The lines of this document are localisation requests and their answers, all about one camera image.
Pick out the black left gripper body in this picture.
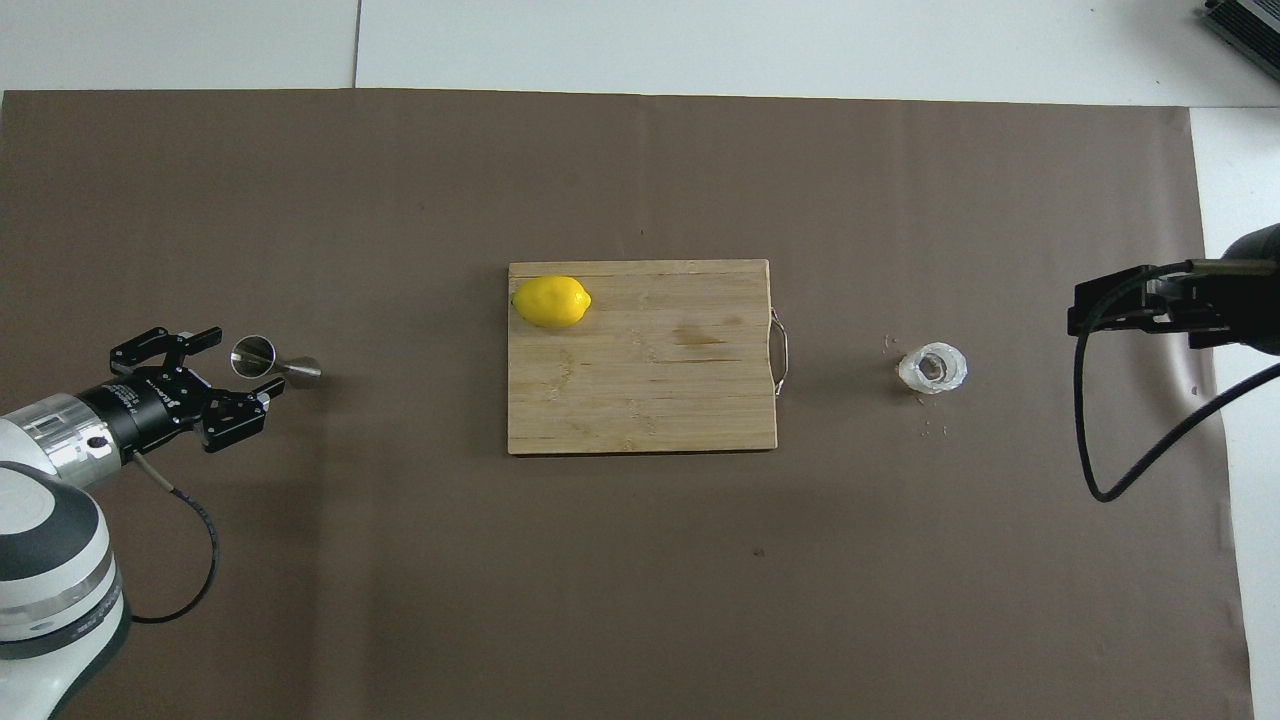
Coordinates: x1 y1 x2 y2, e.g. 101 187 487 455
80 365 216 463

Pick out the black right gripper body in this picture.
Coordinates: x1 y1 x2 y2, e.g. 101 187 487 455
1150 225 1280 356

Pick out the steel double jigger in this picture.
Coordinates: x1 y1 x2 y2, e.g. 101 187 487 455
231 335 323 385

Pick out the small clear glass cup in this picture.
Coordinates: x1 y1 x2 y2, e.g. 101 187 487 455
896 342 969 396

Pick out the grey ribbed device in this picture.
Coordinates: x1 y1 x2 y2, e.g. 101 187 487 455
1197 0 1280 73

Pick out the yellow lemon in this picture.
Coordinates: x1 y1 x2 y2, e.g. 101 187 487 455
511 276 593 329

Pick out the wooden cutting board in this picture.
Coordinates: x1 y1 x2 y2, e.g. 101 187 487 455
507 259 793 456

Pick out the brown paper table mat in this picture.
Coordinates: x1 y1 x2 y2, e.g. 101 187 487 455
0 88 1256 720

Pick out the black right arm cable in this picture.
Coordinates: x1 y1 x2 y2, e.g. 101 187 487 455
1072 260 1280 503

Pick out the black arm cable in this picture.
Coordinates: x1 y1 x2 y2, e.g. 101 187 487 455
130 450 221 624
1072 260 1280 503

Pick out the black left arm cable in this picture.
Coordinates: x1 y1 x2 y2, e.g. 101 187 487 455
130 450 221 624

